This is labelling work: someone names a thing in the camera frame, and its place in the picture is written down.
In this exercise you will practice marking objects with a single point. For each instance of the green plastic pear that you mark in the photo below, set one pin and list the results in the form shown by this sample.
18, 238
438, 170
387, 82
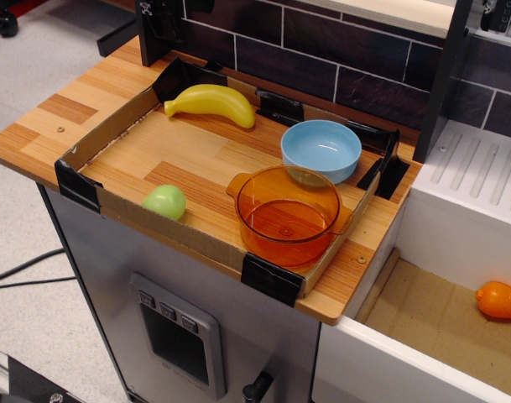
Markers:
166, 200

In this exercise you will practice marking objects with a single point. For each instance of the light blue bowl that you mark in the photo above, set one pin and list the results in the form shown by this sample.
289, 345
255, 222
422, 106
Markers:
327, 147

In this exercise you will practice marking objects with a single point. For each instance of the orange transparent pot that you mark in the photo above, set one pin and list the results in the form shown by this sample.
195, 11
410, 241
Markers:
288, 215

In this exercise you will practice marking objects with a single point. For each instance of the yellow plastic banana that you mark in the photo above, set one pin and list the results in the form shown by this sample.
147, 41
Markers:
213, 99

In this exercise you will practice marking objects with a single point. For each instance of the cardboard fence with black tape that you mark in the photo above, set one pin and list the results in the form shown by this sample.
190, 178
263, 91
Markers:
113, 168

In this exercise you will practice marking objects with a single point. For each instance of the grey toy oven cabinet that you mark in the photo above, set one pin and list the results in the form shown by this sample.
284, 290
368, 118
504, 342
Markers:
176, 329

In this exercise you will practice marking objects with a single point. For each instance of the black oven knob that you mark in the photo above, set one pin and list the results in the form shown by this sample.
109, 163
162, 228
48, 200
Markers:
255, 392

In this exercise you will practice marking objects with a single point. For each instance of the white toy sink unit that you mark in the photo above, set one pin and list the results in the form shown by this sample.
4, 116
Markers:
413, 331

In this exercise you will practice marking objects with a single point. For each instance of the orange plastic carrot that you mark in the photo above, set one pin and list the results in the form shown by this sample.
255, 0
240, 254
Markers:
494, 300

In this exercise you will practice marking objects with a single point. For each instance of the black caster wheel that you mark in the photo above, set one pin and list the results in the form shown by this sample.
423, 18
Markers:
8, 24

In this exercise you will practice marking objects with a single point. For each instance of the black vertical post left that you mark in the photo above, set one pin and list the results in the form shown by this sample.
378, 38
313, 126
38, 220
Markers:
160, 28

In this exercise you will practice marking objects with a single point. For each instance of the black vertical post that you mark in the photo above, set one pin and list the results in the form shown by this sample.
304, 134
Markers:
447, 80
160, 28

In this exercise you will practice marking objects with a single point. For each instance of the black vertical post right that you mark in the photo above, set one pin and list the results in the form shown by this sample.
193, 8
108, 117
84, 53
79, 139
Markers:
447, 80

